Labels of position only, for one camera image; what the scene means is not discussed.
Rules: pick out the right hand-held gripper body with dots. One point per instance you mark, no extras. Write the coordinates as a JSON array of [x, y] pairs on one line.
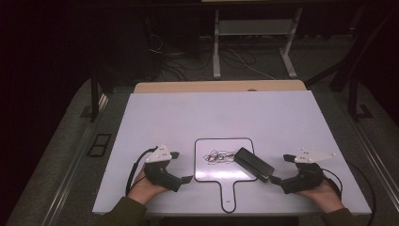
[[307, 177]]

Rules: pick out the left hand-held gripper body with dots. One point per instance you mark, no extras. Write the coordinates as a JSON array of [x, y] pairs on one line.
[[161, 175]]

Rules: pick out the black whiteboard eraser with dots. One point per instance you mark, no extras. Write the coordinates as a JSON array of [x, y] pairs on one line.
[[254, 164]]

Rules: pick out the white paddle-shaped whiteboard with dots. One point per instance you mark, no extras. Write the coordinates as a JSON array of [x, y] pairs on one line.
[[216, 171]]

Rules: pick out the person's left hand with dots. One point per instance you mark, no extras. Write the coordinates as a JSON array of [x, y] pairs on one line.
[[142, 190]]

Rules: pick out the person's right hand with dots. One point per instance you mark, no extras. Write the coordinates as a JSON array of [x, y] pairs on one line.
[[327, 197]]

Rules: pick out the black upright stand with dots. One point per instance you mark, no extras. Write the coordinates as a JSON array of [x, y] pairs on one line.
[[353, 97]]

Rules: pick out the black slanted stand leg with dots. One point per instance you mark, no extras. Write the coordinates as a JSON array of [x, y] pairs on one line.
[[348, 62]]

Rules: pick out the white metal stand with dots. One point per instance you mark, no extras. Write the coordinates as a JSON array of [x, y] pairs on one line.
[[255, 27]]

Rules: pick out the metal floor rail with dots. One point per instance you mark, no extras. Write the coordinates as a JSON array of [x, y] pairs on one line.
[[376, 160], [72, 175]]

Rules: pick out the black rectangular floor frame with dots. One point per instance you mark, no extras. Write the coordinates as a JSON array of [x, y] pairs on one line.
[[94, 150]]

